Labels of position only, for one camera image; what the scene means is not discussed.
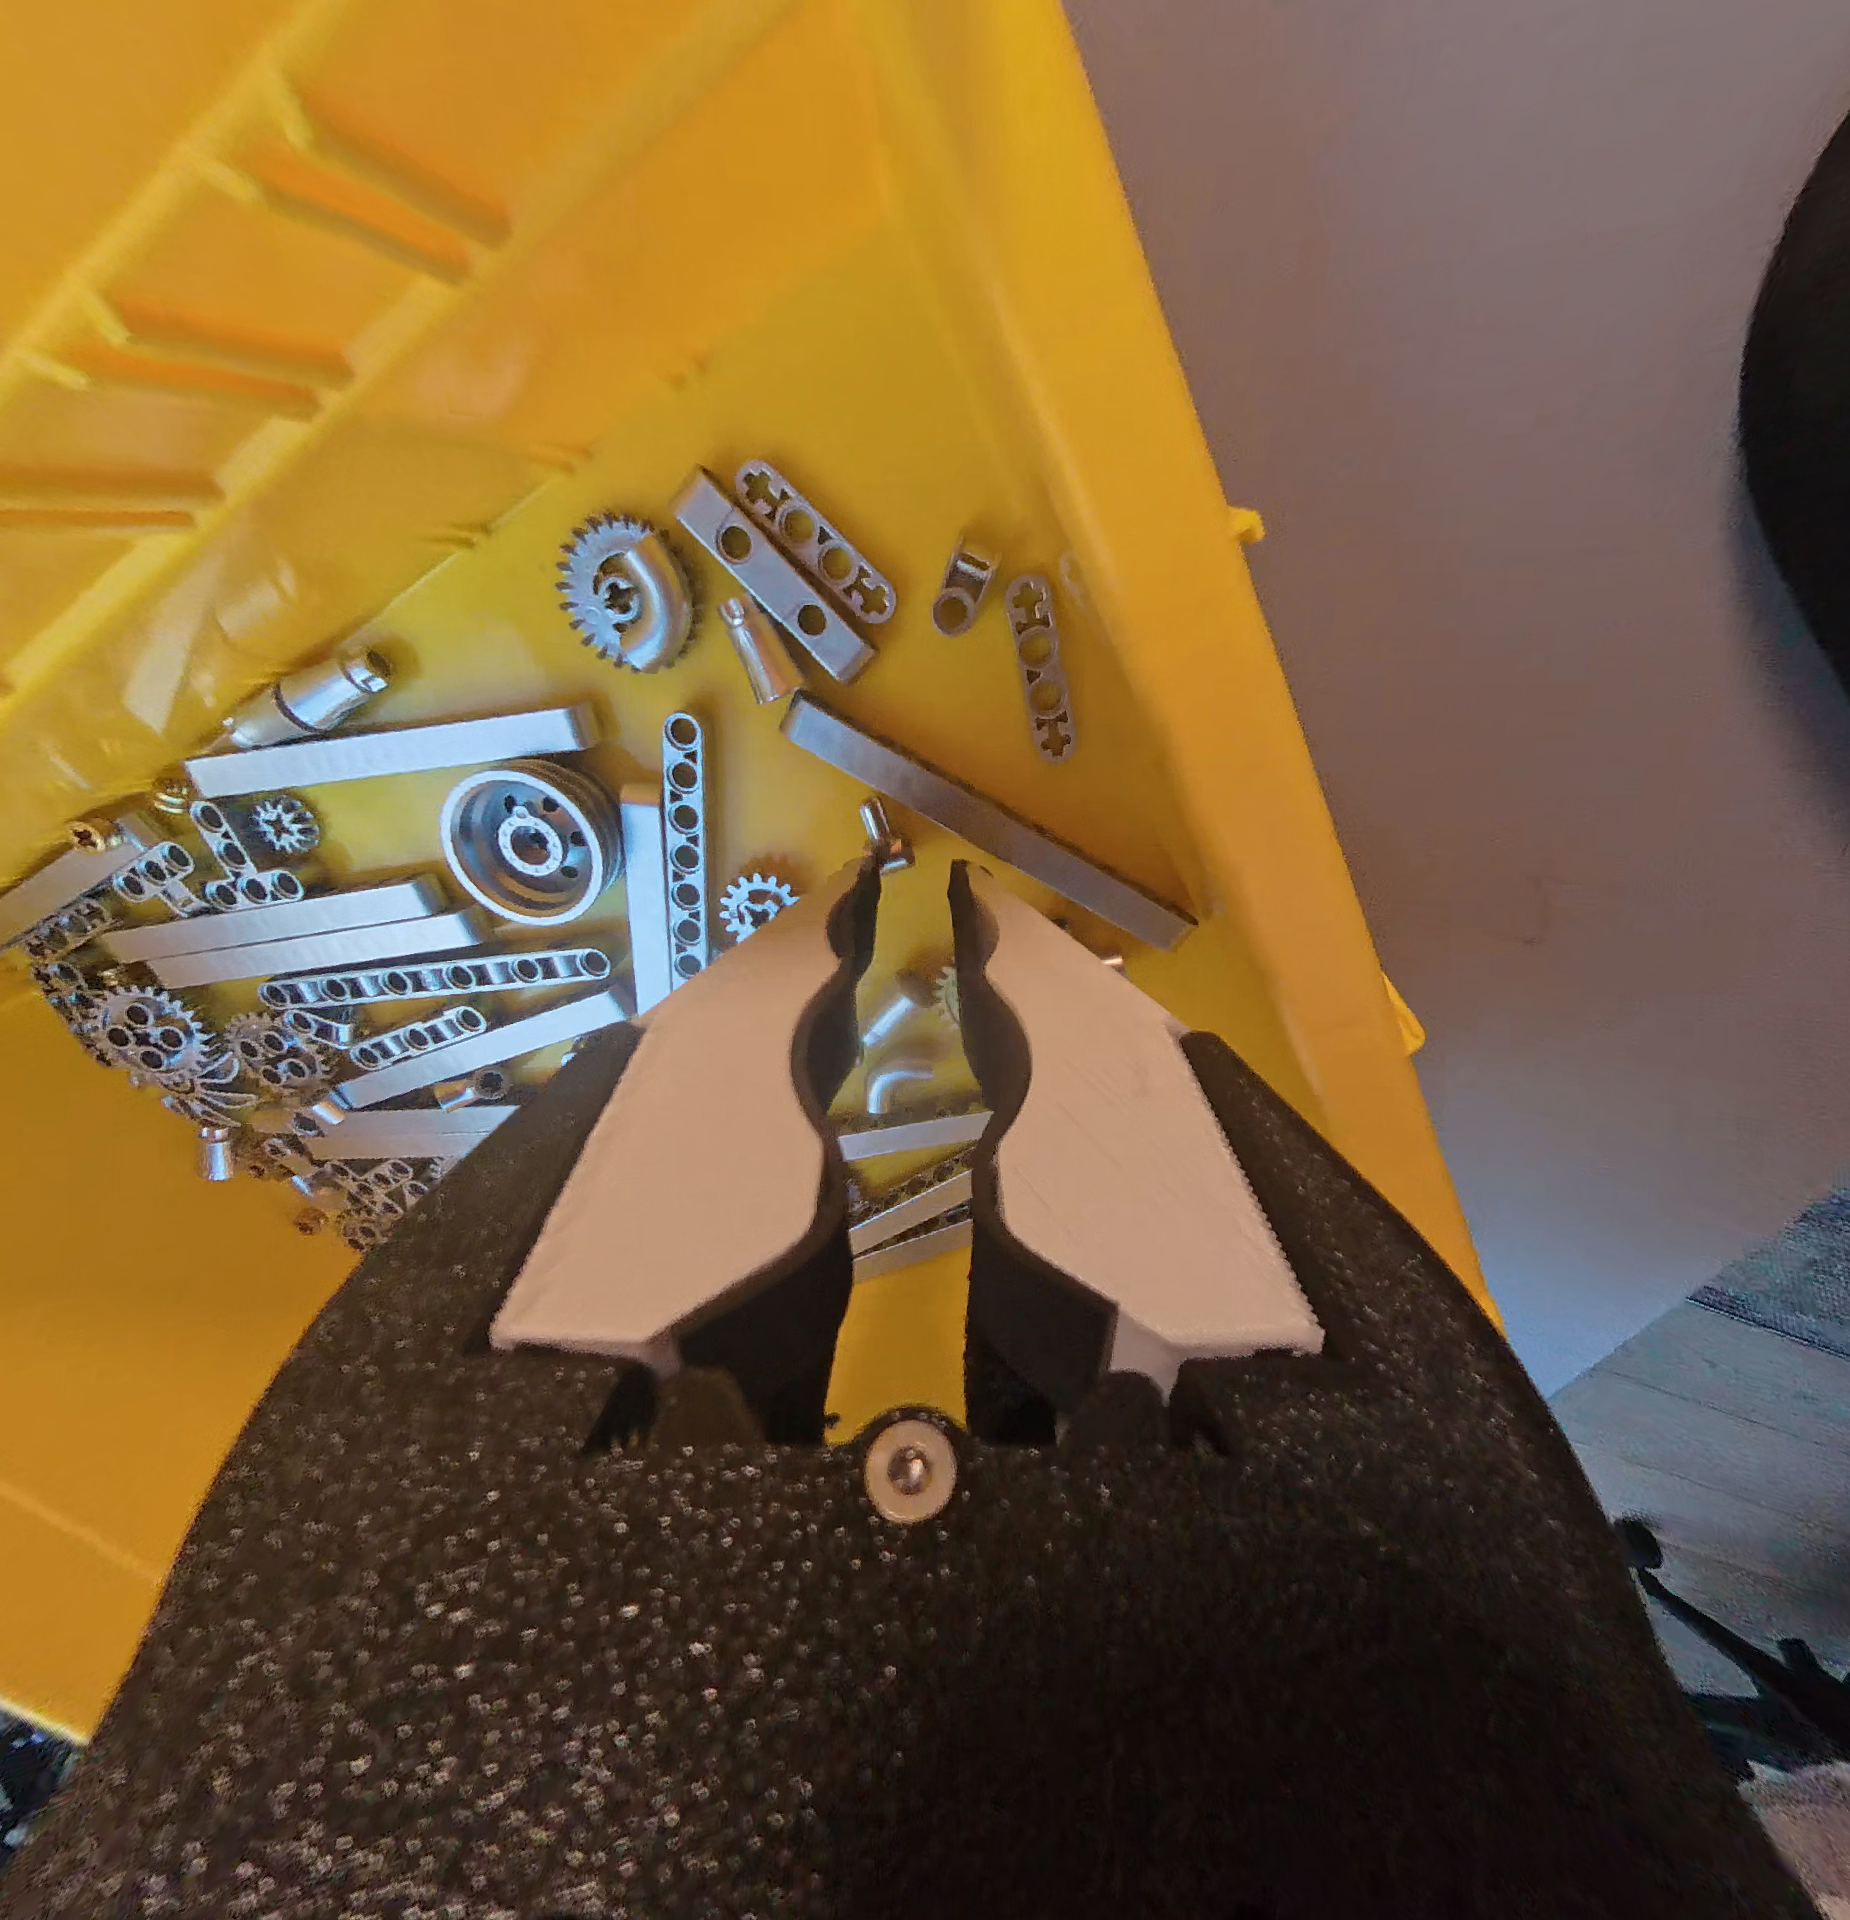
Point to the black office chair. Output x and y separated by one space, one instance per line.
1768 1680

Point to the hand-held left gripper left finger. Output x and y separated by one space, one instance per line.
687 1187

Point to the black mesh chair pad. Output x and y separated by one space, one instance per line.
1832 423

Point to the pile of grey brick parts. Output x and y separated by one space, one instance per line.
446 962

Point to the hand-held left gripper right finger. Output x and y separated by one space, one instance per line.
1150 1187

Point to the yellow plastic bin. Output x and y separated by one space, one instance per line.
416 183

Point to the grey brick pulley wheel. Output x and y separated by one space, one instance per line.
529 844

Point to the small grey brick connector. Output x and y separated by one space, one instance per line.
884 844

